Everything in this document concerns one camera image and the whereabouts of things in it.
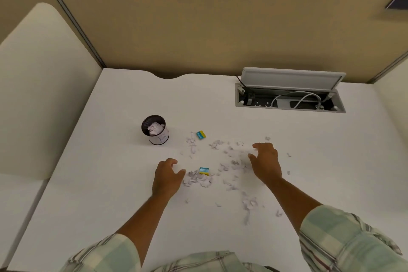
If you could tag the person's left hand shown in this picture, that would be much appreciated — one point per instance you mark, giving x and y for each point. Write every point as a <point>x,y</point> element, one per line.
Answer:
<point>164,182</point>

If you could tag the person's right hand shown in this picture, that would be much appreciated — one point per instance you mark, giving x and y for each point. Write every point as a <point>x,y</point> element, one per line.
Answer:
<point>267,163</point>

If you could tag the person's left thumb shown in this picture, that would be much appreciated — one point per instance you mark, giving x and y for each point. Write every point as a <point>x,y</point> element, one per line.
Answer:
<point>181,175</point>

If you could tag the person's right thumb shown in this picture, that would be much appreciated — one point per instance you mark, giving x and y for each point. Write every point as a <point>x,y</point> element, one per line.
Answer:
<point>252,158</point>

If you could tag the person's right forearm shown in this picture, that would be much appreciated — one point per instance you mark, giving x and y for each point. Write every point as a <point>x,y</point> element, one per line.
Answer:
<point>293,200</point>

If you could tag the person's left forearm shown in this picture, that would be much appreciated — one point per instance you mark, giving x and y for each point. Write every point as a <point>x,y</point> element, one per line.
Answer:
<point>143,217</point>

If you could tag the scattered white paper scraps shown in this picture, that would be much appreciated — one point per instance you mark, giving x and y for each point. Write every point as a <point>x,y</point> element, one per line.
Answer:
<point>199,181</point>

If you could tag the blue and yellow eraser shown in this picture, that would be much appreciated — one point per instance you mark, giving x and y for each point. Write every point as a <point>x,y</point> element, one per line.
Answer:
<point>201,135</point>
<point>204,171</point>

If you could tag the black mesh cup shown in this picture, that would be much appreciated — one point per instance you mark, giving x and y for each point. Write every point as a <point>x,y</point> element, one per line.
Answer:
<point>159,139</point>

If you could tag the crumpled white paper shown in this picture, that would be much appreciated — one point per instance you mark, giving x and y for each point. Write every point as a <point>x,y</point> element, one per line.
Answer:
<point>155,128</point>

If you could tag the black power adapter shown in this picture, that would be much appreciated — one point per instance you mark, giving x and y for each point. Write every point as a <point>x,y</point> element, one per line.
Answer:
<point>309,104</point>

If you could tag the plaid shirt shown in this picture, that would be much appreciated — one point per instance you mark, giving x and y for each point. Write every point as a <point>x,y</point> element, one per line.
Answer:
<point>344,243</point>

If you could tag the dark flat object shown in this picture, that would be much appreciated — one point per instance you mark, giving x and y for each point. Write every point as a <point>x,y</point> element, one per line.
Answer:
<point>398,0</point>

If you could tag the grey partition post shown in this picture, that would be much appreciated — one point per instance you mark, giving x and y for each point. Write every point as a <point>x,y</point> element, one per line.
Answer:
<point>73,23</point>

